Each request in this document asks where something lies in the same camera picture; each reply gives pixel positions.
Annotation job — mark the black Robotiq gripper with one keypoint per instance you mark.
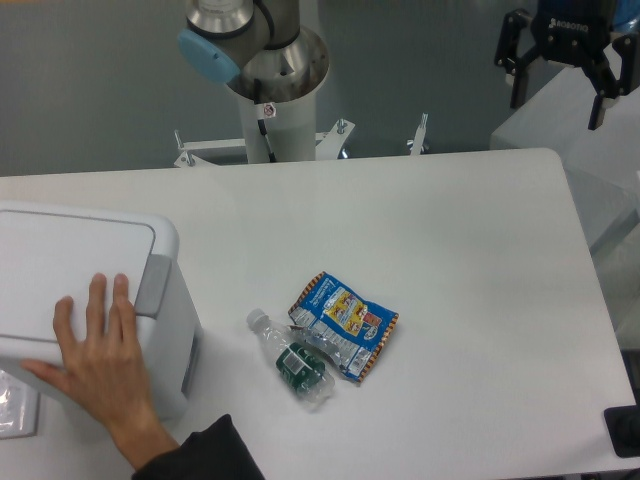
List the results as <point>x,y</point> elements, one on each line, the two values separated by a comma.
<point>574,33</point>

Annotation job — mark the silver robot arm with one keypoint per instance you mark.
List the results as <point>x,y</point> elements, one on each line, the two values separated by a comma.
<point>222,37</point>

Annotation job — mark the black sleeved forearm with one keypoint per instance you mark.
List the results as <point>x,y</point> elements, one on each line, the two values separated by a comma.
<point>218,452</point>

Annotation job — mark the person's bare hand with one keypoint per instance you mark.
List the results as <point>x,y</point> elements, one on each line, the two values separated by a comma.
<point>105,373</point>

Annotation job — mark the metal table clamp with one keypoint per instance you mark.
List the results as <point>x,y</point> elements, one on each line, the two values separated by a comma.
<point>418,145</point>

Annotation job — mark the blue snack wrapper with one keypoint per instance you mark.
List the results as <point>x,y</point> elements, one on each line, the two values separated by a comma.
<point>348,329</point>

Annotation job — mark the black device at edge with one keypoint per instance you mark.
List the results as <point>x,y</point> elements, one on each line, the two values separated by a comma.
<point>623,427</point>

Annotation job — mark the crushed clear plastic bottle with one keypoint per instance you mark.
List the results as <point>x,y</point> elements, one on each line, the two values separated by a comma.
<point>302,371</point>

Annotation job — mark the clear plastic bag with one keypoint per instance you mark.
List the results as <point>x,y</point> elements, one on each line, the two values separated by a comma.
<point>19,408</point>

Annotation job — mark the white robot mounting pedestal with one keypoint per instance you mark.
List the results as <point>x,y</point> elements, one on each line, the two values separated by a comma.
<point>272,132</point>

